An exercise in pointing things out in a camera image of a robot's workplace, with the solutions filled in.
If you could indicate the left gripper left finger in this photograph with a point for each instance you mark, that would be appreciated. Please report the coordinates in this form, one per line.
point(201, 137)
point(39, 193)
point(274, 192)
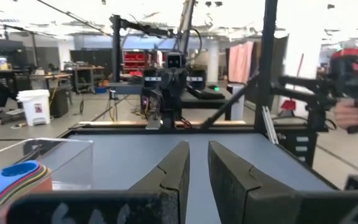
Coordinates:
point(160, 202)

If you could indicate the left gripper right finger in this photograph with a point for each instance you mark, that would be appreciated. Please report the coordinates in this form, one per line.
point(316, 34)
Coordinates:
point(244, 199)

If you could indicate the orange measuring cup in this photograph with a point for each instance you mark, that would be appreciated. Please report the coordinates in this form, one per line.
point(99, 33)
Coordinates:
point(43, 186)

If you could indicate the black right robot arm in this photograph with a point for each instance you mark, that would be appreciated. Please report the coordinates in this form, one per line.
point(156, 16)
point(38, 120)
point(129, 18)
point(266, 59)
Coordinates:
point(169, 109)

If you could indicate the clear plastic basket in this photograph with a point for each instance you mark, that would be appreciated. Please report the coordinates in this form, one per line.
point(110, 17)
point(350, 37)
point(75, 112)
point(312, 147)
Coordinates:
point(73, 161)

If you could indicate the black desk with keyboard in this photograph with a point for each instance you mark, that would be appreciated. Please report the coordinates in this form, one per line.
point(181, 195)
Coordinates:
point(204, 93)

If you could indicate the red storage shelf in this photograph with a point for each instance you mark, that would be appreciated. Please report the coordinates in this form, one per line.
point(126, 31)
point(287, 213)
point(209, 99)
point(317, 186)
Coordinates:
point(134, 60)

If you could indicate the white pillar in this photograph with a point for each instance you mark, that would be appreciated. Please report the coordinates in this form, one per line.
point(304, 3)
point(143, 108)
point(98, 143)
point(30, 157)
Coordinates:
point(212, 59)

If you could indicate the pink hanging cloth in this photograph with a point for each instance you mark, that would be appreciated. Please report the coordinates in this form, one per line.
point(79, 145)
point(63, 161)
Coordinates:
point(240, 60)

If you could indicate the wooden workbench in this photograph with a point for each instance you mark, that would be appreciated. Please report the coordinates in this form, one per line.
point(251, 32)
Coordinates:
point(85, 70)

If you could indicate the black red handheld device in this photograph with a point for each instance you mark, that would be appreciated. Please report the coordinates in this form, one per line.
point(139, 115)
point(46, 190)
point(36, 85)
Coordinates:
point(319, 93)

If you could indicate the person's hand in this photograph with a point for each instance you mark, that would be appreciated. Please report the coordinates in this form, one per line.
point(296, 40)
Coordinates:
point(348, 115)

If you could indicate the white trash bin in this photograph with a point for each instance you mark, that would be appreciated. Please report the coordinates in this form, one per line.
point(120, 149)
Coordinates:
point(36, 107)

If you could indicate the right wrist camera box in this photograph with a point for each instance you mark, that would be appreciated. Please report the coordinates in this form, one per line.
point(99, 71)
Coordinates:
point(175, 60)

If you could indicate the black diagonal frame brace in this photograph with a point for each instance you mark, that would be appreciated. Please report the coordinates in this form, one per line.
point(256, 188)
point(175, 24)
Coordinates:
point(228, 107)

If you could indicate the black overhead mount frame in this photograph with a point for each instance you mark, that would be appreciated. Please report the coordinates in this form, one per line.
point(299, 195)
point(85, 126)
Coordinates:
point(116, 46)

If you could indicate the silver metal rail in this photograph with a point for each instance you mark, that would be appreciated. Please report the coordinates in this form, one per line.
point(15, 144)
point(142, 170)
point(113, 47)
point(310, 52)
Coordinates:
point(269, 124)

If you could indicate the black frame post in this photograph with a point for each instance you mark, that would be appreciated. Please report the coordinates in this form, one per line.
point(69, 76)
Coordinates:
point(266, 62)

